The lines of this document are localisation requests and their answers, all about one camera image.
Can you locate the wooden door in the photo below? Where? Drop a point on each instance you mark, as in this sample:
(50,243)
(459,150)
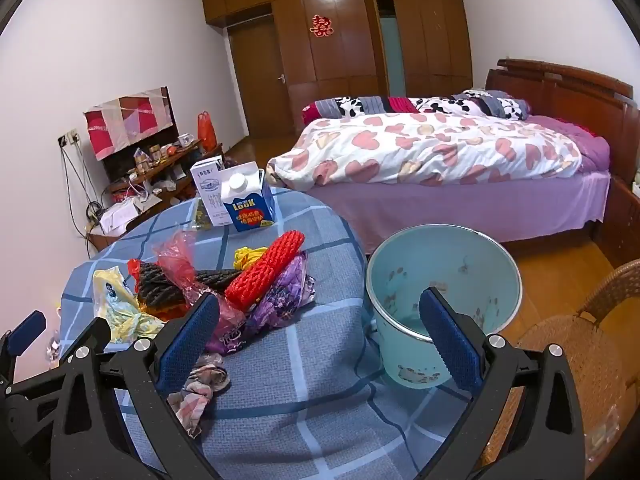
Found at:
(255,80)

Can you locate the floral wrapper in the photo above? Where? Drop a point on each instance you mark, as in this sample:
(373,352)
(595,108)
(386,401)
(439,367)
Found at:
(200,380)

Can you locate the wall socket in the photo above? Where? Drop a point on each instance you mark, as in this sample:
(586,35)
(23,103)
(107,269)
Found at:
(70,137)

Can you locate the white mug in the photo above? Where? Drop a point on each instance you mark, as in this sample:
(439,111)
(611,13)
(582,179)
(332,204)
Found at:
(185,140)

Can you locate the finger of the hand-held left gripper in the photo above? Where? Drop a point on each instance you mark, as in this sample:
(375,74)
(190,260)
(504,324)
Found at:
(92,337)
(27,330)

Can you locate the wooden bed frame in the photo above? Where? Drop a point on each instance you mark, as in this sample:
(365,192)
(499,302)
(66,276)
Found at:
(565,95)

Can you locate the heart print quilt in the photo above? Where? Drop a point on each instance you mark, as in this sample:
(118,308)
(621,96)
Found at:
(400,150)

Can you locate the orange plastic bag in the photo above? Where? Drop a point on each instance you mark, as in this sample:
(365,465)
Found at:
(206,132)

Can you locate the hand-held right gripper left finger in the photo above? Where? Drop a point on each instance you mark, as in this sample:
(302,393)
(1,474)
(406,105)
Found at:
(187,340)

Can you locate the red foam fruit net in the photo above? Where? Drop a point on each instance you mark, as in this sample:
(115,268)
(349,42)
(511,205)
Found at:
(265,270)

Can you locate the orange snack packet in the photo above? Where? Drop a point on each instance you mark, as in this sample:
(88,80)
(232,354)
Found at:
(155,312)

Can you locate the white papers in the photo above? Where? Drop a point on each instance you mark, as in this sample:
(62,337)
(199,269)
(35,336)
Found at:
(117,217)

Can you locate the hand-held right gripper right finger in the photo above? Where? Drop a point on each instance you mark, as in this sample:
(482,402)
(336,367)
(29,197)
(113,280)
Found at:
(450,345)

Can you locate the red paper decoration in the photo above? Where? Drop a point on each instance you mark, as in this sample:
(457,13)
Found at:
(322,26)

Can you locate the television with red cloth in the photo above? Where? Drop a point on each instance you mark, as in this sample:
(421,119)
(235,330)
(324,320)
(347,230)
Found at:
(125,125)

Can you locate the clear red-printed plastic bag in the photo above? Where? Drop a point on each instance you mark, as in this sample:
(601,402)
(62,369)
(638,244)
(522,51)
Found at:
(175,260)

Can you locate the pale yellow cartoon bag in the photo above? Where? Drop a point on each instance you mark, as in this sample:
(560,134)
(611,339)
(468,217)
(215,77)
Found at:
(117,305)

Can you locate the wooden television stand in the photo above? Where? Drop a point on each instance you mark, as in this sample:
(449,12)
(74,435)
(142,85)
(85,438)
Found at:
(187,185)

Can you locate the wicker chair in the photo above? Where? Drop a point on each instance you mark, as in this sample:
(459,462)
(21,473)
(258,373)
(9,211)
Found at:
(565,340)

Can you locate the black television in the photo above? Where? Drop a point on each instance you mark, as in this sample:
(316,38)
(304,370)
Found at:
(120,165)

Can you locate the blue and white milk carton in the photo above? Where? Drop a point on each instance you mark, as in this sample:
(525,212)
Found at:
(247,210)

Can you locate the yellow plastic bag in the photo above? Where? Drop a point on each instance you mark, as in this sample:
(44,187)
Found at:
(245,257)

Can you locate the light blue trash bin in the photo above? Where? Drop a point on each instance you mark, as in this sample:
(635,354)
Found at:
(450,265)

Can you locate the folded patchwork blanket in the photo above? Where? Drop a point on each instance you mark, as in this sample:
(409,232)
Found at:
(380,105)

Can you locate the red plastic bag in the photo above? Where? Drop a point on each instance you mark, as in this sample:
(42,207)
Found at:
(134,270)

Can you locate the green yellow snack packet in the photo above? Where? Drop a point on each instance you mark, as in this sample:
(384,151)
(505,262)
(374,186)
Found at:
(200,220)

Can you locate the wooden wardrobe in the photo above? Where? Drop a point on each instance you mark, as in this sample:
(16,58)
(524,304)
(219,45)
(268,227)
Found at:
(345,60)

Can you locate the black foam net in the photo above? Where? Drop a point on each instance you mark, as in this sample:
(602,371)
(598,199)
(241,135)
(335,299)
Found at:
(160,285)

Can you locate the purple foil wrapper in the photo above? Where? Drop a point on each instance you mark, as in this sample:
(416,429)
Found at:
(280,300)

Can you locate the purple bed sheet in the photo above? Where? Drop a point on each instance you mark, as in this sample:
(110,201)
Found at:
(450,210)

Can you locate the wooden nightstand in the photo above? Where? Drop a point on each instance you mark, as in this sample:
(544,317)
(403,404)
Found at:
(622,225)

